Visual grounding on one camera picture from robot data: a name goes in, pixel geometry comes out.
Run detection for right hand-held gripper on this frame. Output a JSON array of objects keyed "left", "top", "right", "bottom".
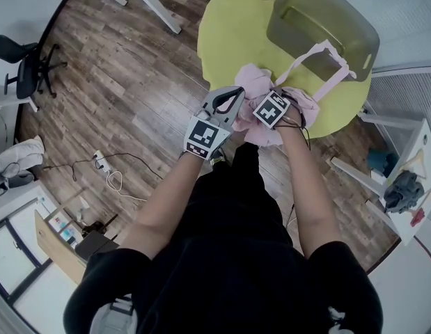
[{"left": 252, "top": 90, "right": 292, "bottom": 130}]

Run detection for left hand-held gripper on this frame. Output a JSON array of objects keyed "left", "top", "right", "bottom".
[{"left": 182, "top": 86, "right": 246, "bottom": 160}]

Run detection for pink clothes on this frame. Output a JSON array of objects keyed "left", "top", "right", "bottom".
[{"left": 232, "top": 39, "right": 357, "bottom": 148}]

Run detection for translucent grey plastic bin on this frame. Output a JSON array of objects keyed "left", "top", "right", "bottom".
[{"left": 266, "top": 0, "right": 382, "bottom": 84}]

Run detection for person's left forearm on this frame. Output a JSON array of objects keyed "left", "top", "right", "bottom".
[{"left": 120, "top": 151, "right": 206, "bottom": 261}]

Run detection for person's right forearm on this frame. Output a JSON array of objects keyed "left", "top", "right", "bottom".
[{"left": 279, "top": 111, "right": 342, "bottom": 259}]

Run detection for wooden clothes hanger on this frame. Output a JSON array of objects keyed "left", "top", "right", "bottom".
[
  {"left": 398, "top": 150, "right": 429, "bottom": 181},
  {"left": 415, "top": 186, "right": 431, "bottom": 209}
]

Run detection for round table yellow-green tablecloth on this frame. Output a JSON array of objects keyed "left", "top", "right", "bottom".
[{"left": 196, "top": 0, "right": 373, "bottom": 140}]

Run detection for white square table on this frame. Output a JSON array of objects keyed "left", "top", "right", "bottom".
[{"left": 86, "top": 0, "right": 220, "bottom": 35}]

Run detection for dark teal bag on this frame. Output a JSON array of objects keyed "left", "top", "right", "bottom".
[{"left": 366, "top": 150, "right": 399, "bottom": 179}]

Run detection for white plastic basket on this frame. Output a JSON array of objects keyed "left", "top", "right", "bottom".
[{"left": 370, "top": 170, "right": 389, "bottom": 188}]

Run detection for white power strip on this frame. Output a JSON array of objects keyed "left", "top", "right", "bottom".
[{"left": 93, "top": 150, "right": 112, "bottom": 174}]

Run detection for long white desk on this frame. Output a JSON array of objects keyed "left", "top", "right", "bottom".
[{"left": 326, "top": 113, "right": 431, "bottom": 247}]

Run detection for person's black-clothed body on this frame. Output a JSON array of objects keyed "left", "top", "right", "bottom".
[{"left": 63, "top": 141, "right": 384, "bottom": 334}]

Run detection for grey crumpled garment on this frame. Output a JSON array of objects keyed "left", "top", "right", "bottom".
[{"left": 384, "top": 170, "right": 425, "bottom": 214}]

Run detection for red cloth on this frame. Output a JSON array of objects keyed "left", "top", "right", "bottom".
[{"left": 409, "top": 207, "right": 427, "bottom": 228}]

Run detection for dark bent-wood chair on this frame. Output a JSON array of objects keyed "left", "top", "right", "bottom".
[{"left": 75, "top": 214, "right": 120, "bottom": 261}]

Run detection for black office chair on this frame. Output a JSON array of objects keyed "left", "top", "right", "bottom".
[{"left": 0, "top": 35, "right": 68, "bottom": 100}]

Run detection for white fabric bundle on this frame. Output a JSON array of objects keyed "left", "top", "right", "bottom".
[{"left": 0, "top": 135, "right": 46, "bottom": 179}]

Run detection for small white desk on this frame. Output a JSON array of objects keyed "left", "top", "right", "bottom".
[{"left": 0, "top": 85, "right": 40, "bottom": 146}]

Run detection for black round device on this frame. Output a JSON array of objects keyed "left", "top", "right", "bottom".
[{"left": 0, "top": 170, "right": 36, "bottom": 202}]

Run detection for light wooden cabinet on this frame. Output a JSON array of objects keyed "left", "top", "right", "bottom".
[{"left": 33, "top": 209, "right": 88, "bottom": 285}]

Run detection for black floor cable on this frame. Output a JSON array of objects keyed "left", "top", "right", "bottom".
[{"left": 43, "top": 150, "right": 164, "bottom": 182}]

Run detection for grey strapped pack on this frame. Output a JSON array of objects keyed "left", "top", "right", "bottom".
[{"left": 91, "top": 294, "right": 138, "bottom": 334}]

